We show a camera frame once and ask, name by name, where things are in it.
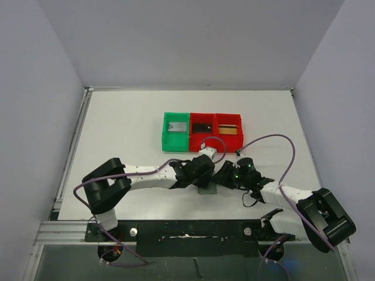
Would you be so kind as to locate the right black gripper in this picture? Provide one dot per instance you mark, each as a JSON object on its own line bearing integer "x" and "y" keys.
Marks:
{"x": 224, "y": 173}

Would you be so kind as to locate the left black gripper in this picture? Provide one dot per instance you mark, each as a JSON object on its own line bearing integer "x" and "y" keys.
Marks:
{"x": 204, "y": 181}

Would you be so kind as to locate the green card holder wallet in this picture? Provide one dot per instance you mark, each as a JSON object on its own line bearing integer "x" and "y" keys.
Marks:
{"x": 210, "y": 190}

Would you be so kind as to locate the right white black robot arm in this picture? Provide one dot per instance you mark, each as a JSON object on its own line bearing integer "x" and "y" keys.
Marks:
{"x": 314, "y": 215}

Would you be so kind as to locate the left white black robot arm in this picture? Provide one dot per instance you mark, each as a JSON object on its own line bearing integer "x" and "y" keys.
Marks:
{"x": 105, "y": 186}

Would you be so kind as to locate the black card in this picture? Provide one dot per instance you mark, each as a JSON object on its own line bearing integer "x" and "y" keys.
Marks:
{"x": 201, "y": 128}

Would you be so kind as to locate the gold card with stripe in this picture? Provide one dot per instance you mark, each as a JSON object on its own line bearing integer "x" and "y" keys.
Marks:
{"x": 227, "y": 129}

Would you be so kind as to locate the silver grey card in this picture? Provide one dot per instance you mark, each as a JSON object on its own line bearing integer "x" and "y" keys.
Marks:
{"x": 177, "y": 127}

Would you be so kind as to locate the middle red plastic bin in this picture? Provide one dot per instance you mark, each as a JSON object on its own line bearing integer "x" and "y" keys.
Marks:
{"x": 195, "y": 139}

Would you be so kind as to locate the red plastic bin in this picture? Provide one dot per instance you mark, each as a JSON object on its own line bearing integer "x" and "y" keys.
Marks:
{"x": 195, "y": 139}
{"x": 233, "y": 142}

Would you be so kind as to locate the right red plastic bin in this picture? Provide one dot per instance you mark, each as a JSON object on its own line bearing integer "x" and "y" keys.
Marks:
{"x": 233, "y": 142}

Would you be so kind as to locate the green plastic bin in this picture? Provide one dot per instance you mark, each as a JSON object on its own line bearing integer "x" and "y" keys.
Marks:
{"x": 175, "y": 142}

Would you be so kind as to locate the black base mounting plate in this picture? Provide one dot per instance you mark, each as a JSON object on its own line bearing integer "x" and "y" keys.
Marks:
{"x": 188, "y": 238}

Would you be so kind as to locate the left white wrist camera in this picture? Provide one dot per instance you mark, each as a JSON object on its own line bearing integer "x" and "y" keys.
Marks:
{"x": 208, "y": 151}

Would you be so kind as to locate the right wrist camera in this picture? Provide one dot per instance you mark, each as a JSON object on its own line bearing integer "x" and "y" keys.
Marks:
{"x": 239, "y": 152}

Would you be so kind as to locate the left aluminium side rail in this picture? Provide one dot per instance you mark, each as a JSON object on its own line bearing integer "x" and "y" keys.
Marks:
{"x": 72, "y": 149}

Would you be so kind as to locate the aluminium frame rail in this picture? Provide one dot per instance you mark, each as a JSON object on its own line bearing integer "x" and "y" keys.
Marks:
{"x": 61, "y": 233}

